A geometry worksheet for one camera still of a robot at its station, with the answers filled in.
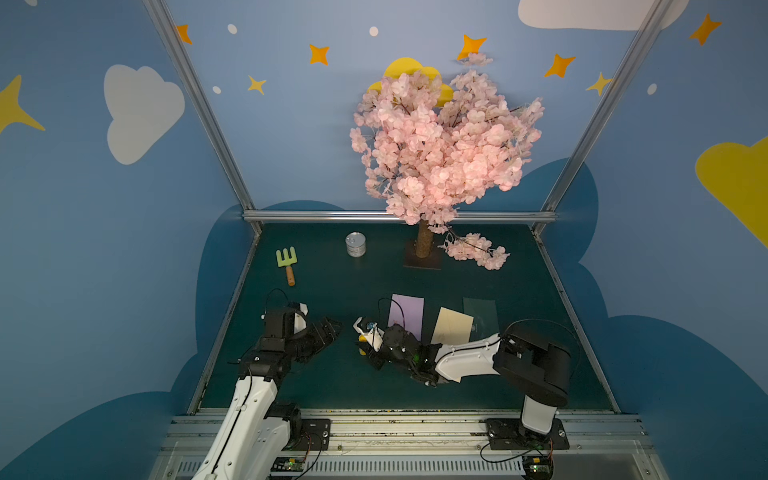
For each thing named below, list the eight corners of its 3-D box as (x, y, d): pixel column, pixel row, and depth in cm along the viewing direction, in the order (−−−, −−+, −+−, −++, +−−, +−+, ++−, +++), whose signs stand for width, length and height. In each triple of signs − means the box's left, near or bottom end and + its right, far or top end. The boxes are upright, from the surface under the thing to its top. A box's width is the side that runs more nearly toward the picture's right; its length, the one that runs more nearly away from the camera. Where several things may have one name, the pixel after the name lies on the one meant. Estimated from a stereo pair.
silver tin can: (345, 257, 114) (344, 247, 109) (347, 242, 119) (346, 232, 114) (365, 257, 114) (365, 247, 109) (366, 242, 119) (366, 232, 114)
